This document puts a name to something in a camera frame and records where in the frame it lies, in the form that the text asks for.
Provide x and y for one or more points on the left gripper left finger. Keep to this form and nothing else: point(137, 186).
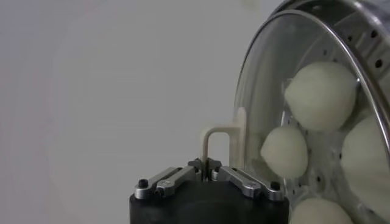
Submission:
point(173, 179)

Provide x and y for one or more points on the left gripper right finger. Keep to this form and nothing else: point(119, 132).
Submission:
point(243, 182)

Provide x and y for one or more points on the white steamed baozi bun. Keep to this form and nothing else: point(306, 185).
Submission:
point(320, 211)
point(365, 164)
point(285, 152)
point(321, 95)

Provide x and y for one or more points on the perforated steel steamer basket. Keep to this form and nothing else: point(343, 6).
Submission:
point(374, 45)

